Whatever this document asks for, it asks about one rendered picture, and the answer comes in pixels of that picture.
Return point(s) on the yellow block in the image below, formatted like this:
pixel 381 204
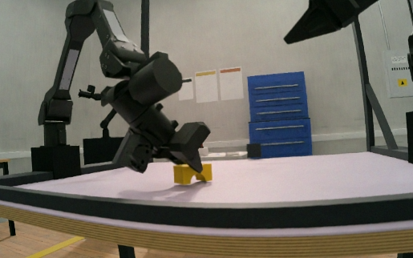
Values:
pixel 183 173

